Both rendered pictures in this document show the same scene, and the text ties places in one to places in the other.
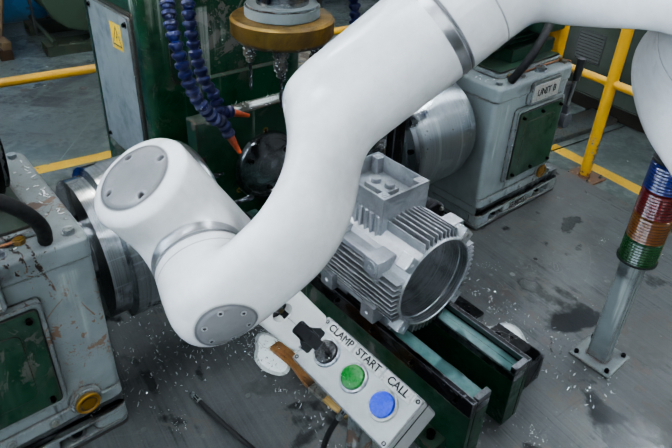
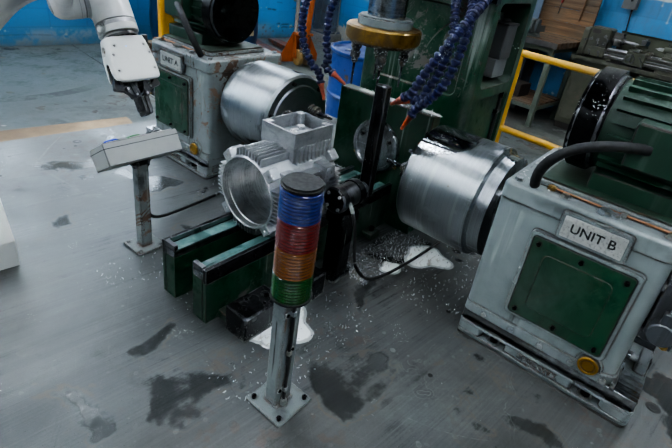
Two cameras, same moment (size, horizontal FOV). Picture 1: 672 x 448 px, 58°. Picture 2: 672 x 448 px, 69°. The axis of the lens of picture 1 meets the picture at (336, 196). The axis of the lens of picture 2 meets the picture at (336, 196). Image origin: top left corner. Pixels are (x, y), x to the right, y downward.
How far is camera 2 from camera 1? 130 cm
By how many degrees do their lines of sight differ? 66
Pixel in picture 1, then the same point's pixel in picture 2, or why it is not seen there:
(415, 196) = (284, 138)
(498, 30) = not seen: outside the picture
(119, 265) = (225, 95)
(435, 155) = (417, 193)
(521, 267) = (407, 359)
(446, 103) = (464, 164)
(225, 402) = (216, 203)
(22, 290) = (189, 71)
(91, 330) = (203, 114)
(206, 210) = not seen: outside the picture
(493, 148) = (494, 249)
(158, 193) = not seen: outside the picture
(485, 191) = (479, 296)
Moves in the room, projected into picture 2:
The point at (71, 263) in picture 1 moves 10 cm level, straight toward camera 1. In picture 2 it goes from (203, 72) to (168, 74)
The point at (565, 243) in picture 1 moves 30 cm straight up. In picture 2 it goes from (481, 413) to (535, 277)
